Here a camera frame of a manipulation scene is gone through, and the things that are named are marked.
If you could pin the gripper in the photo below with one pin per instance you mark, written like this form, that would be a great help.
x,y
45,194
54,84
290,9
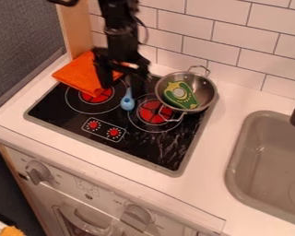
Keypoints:
x,y
123,58

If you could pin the blue toy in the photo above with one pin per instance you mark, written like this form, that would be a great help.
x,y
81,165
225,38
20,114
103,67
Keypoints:
x,y
127,103

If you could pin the toy sink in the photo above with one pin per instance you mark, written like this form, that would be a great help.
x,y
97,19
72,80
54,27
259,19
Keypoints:
x,y
269,166

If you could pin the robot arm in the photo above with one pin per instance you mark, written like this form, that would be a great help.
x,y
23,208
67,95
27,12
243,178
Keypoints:
x,y
120,27

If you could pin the orange cloth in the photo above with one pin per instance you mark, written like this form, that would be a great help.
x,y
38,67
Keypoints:
x,y
78,73

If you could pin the toy stove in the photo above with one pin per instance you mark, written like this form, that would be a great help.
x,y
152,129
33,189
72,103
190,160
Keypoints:
x,y
154,138

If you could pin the green toy avocado half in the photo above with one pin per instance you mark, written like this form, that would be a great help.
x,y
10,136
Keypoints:
x,y
179,94

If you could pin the silver pot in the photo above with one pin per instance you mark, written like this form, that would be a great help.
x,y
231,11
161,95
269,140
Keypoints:
x,y
201,89

